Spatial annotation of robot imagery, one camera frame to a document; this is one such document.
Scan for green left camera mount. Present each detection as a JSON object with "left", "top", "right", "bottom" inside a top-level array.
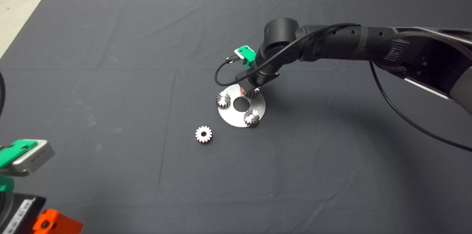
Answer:
[{"left": 0, "top": 139, "right": 38, "bottom": 192}]

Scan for round metal plate with hole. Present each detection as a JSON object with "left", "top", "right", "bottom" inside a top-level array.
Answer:
[{"left": 217, "top": 84, "right": 266, "bottom": 128}]

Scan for black right camera cable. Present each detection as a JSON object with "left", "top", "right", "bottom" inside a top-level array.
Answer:
[{"left": 215, "top": 23, "right": 472, "bottom": 153}]

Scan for small steel bevel gear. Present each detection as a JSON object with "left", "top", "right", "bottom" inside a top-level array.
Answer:
[
  {"left": 195, "top": 126, "right": 213, "bottom": 144},
  {"left": 243, "top": 109, "right": 260, "bottom": 127},
  {"left": 215, "top": 92, "right": 231, "bottom": 109}
]

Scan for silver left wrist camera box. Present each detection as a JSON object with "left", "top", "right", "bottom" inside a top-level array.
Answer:
[{"left": 9, "top": 139, "right": 55, "bottom": 177}]

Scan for green right camera mount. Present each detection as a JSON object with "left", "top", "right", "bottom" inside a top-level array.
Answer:
[{"left": 236, "top": 45, "right": 257, "bottom": 68}]

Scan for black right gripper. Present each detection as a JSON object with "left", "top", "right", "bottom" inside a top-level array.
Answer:
[{"left": 235, "top": 64, "right": 280, "bottom": 95}]

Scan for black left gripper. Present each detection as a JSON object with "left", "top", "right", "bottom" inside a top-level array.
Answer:
[{"left": 0, "top": 191, "right": 84, "bottom": 234}]

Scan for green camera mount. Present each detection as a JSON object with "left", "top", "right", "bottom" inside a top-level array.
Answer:
[
  {"left": 0, "top": 139, "right": 38, "bottom": 192},
  {"left": 236, "top": 45, "right": 257, "bottom": 68}
]

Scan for dark grey table cloth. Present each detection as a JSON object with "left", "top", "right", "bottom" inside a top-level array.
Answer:
[{"left": 0, "top": 0, "right": 472, "bottom": 234}]

